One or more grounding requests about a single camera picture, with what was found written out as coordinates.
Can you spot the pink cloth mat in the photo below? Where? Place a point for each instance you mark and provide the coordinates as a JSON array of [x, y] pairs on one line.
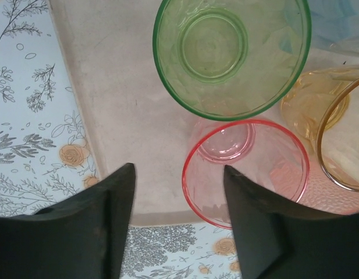
[[124, 101]]

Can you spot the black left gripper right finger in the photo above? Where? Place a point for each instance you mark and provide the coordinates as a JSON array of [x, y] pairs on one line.
[[298, 247]]

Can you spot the blue glass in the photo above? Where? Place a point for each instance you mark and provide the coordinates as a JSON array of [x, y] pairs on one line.
[[336, 26]]

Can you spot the pink glass with red rim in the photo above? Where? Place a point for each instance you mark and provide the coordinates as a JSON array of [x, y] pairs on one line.
[[223, 145]]

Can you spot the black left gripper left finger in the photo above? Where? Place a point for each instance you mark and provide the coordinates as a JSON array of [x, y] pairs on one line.
[[65, 247]]

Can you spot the large green glass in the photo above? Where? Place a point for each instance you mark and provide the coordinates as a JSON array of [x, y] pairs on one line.
[[214, 46]]

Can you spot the floral print table cover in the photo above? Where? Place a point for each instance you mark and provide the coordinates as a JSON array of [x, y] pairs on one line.
[[22, 116]]

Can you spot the medium amber glass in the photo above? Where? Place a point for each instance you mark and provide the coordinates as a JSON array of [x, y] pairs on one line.
[[310, 116]]

